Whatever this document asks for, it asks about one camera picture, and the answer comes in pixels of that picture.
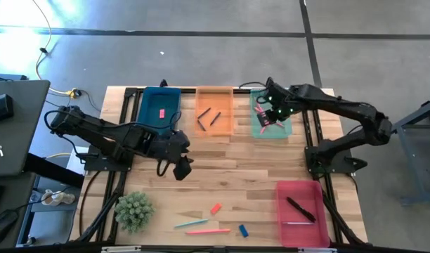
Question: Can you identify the red translucent bin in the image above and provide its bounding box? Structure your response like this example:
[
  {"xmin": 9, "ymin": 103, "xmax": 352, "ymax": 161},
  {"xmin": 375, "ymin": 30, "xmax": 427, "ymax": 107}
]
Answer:
[{"xmin": 274, "ymin": 180, "xmax": 331, "ymax": 249}]

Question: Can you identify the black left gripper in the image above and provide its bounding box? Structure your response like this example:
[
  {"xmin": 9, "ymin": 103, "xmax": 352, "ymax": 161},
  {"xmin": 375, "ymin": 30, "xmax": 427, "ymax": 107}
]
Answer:
[{"xmin": 155, "ymin": 129, "xmax": 195, "ymax": 181}]

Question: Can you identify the grey metal cart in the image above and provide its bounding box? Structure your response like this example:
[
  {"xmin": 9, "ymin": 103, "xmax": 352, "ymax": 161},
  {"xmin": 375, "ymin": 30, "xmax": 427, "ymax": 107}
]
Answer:
[{"xmin": 377, "ymin": 96, "xmax": 430, "ymax": 207}]

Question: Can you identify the green artificial plant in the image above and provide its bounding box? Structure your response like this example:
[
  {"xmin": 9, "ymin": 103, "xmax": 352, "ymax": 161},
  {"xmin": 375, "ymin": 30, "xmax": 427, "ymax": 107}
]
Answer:
[{"xmin": 114, "ymin": 190, "xmax": 156, "ymax": 235}]

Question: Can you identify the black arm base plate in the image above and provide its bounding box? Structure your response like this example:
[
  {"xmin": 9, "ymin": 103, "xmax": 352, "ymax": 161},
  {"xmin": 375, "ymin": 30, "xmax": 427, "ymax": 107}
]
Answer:
[
  {"xmin": 304, "ymin": 145, "xmax": 357, "ymax": 174},
  {"xmin": 84, "ymin": 143, "xmax": 136, "ymax": 173}
]

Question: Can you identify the orange translucent bin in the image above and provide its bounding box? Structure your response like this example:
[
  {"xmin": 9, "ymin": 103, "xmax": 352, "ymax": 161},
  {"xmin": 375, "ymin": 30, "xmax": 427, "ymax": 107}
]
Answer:
[{"xmin": 193, "ymin": 85, "xmax": 235, "ymax": 138}]

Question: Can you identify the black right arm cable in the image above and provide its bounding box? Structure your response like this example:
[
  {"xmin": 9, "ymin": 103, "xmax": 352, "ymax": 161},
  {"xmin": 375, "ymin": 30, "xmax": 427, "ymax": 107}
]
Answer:
[{"xmin": 238, "ymin": 81, "xmax": 268, "ymax": 89}]

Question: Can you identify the black computer mouse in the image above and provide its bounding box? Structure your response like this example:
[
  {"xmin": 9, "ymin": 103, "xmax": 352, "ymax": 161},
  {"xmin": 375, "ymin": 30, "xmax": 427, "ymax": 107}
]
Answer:
[{"xmin": 0, "ymin": 209, "xmax": 19, "ymax": 246}]

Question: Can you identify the black pen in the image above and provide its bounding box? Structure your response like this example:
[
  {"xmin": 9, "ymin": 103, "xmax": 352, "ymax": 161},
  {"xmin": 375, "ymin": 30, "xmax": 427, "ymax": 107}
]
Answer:
[
  {"xmin": 286, "ymin": 196, "xmax": 316, "ymax": 222},
  {"xmin": 287, "ymin": 198, "xmax": 317, "ymax": 223}
]

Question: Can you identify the teal translucent bin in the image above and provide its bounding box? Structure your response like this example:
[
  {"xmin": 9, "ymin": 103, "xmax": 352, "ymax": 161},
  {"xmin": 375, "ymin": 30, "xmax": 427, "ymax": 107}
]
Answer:
[{"xmin": 249, "ymin": 87, "xmax": 294, "ymax": 140}]

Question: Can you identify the black desk beam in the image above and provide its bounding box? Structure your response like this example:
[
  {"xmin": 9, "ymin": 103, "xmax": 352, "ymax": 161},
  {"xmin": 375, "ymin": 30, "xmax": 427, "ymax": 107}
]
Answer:
[{"xmin": 23, "ymin": 153, "xmax": 85, "ymax": 188}]

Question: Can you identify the silver metal bracket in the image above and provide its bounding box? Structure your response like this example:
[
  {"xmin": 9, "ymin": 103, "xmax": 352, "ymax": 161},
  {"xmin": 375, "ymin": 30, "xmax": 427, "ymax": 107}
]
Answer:
[
  {"xmin": 101, "ymin": 245, "xmax": 143, "ymax": 253},
  {"xmin": 299, "ymin": 247, "xmax": 338, "ymax": 253}
]

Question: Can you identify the blue plastic bin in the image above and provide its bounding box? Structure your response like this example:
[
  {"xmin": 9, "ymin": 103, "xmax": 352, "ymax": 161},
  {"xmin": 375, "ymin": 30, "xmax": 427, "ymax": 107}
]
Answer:
[{"xmin": 135, "ymin": 86, "xmax": 182, "ymax": 134}]

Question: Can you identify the yellow cable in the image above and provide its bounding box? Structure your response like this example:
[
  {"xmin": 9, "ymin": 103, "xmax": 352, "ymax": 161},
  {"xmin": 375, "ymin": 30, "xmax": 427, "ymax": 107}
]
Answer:
[{"xmin": 31, "ymin": 0, "xmax": 75, "ymax": 96}]

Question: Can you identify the pink pen orange cap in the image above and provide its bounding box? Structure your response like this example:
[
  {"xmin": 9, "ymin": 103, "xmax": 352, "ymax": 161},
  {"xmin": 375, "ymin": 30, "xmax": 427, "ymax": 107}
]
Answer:
[{"xmin": 185, "ymin": 228, "xmax": 233, "ymax": 236}]

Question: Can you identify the black aluminium table frame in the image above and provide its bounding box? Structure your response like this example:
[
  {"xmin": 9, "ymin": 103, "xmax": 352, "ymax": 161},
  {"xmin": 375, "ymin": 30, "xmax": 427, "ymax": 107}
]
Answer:
[{"xmin": 74, "ymin": 77, "xmax": 369, "ymax": 253}]

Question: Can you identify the teal pen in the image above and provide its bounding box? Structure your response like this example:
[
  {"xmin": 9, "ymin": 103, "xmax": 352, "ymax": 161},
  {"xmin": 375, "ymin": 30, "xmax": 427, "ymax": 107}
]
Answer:
[{"xmin": 174, "ymin": 218, "xmax": 209, "ymax": 229}]

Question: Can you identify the black box device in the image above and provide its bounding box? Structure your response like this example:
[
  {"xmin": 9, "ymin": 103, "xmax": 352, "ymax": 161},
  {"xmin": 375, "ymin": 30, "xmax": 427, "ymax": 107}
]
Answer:
[{"xmin": 0, "ymin": 93, "xmax": 15, "ymax": 124}]

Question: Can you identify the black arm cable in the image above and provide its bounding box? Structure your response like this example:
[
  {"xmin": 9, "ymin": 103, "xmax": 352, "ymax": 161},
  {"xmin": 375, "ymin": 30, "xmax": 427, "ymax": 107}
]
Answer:
[
  {"xmin": 238, "ymin": 81, "xmax": 268, "ymax": 89},
  {"xmin": 42, "ymin": 109, "xmax": 183, "ymax": 178}
]

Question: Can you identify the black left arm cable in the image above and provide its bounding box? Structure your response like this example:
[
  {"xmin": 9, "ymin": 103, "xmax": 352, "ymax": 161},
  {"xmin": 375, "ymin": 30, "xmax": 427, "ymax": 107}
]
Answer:
[{"xmin": 42, "ymin": 109, "xmax": 183, "ymax": 178}]

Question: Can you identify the dark grey desk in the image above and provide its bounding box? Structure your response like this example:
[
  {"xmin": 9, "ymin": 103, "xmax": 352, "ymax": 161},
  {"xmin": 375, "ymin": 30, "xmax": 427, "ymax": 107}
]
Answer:
[{"xmin": 0, "ymin": 79, "xmax": 51, "ymax": 178}]

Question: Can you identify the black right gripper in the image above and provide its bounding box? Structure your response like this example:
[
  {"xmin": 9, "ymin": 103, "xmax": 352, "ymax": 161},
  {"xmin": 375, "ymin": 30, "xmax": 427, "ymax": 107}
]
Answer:
[{"xmin": 257, "ymin": 77, "xmax": 299, "ymax": 128}]

